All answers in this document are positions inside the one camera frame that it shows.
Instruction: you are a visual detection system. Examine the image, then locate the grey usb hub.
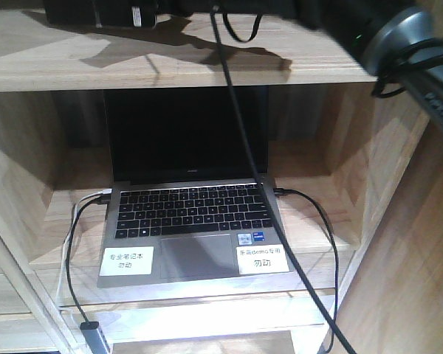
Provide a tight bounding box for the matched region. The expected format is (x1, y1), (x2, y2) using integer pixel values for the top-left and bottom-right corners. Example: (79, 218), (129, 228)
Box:
(79, 321), (111, 354)

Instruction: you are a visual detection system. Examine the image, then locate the white label sticker left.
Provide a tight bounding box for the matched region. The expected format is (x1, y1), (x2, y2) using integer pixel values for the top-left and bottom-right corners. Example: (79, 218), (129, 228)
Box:
(99, 246), (154, 277)

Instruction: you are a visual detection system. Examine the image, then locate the black camera cable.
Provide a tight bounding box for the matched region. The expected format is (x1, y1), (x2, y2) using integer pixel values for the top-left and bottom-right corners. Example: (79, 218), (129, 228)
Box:
(209, 0), (359, 354)

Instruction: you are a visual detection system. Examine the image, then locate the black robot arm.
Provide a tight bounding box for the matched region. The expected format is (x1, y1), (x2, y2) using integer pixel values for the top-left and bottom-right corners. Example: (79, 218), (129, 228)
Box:
(298, 1), (443, 132)

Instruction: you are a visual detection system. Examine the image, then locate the black laptop cable right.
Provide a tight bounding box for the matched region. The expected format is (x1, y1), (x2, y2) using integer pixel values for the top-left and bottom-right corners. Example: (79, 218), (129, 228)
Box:
(272, 187), (340, 354)

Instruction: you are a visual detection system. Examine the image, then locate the white label sticker right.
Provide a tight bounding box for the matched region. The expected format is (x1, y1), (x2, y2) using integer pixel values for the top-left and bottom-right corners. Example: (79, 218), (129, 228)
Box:
(236, 245), (289, 275)

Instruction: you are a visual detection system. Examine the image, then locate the white label sticker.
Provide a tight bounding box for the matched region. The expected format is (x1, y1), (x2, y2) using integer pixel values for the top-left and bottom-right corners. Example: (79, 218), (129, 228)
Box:
(99, 246), (154, 277)
(236, 245), (289, 275)

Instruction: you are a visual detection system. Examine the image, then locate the white hub cable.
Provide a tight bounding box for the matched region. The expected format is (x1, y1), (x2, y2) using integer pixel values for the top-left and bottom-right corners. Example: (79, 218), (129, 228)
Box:
(55, 187), (114, 307)

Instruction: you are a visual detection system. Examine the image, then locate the thin black wire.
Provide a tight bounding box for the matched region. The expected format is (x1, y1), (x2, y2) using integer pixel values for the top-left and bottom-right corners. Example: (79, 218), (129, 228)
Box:
(221, 10), (265, 44)

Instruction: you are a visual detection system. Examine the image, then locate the wooden low shelf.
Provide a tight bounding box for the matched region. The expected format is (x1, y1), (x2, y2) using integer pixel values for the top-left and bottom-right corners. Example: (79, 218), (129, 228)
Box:
(0, 1), (443, 353)

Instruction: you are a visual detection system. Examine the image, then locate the grey laptop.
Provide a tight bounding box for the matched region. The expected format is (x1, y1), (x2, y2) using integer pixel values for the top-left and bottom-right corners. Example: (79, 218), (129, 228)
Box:
(97, 87), (292, 288)

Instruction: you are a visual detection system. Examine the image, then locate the black hub cable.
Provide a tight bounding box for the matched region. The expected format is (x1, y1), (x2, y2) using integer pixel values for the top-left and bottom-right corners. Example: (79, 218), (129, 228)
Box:
(64, 197), (110, 325)

